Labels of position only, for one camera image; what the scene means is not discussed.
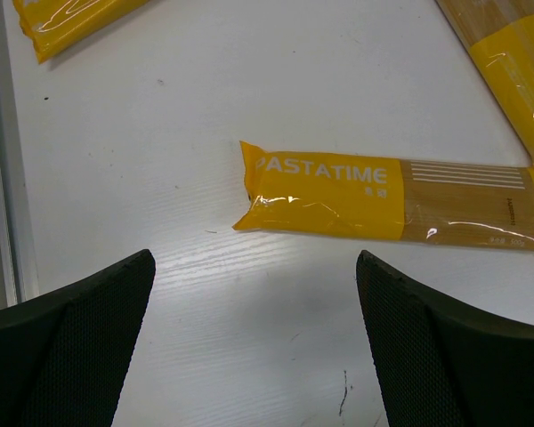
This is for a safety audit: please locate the aluminium table edge rail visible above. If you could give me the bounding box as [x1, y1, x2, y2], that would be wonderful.
[0, 1, 39, 310]

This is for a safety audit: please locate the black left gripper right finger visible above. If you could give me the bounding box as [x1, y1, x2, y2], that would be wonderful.
[356, 251, 534, 426]

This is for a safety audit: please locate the yellow spaghetti bag upright middle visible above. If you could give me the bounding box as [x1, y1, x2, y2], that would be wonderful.
[437, 0, 534, 165]

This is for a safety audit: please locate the yellow Pastatime spaghetti bag centre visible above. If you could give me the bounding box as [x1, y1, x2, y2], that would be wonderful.
[235, 142, 534, 253]

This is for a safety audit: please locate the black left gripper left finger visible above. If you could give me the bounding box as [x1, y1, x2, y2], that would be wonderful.
[0, 249, 156, 426]

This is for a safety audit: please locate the yellow spaghetti bag far left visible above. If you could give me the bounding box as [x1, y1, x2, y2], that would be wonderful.
[12, 0, 148, 64]

